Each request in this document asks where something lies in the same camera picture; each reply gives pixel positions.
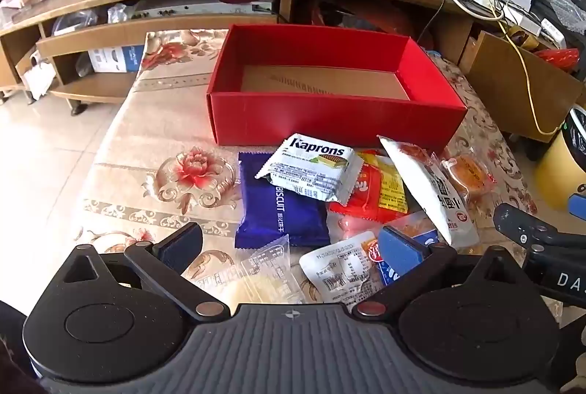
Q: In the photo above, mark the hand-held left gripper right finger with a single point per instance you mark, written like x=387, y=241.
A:
x=398, y=252

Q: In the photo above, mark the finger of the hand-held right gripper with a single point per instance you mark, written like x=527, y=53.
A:
x=577, y=202
x=517, y=221

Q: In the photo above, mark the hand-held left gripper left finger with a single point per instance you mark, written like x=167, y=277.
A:
x=183, y=245

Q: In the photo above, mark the white packet with barcode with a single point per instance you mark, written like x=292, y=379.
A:
x=339, y=270

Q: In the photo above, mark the red and yellow snack packet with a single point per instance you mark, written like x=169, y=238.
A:
x=366, y=197

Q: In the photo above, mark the clear packet with orange pastry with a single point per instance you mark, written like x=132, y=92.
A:
x=471, y=176

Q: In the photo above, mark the white packet with red print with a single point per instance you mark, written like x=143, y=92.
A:
x=430, y=192

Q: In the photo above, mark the clear packet with pale cake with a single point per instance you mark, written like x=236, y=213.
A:
x=256, y=279

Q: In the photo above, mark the blue biscuit packet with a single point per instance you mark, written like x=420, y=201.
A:
x=265, y=215

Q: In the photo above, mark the white wafer packet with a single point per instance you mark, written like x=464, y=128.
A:
x=306, y=178

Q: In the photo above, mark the red cardboard box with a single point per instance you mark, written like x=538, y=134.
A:
x=320, y=119

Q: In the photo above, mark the yellow bin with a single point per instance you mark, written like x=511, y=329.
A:
x=556, y=165

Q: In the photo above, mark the white power strip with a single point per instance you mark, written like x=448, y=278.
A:
x=517, y=16

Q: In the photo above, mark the blue and white box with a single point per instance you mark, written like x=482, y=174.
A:
x=114, y=59

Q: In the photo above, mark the silver audio receiver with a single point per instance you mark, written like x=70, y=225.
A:
x=206, y=9

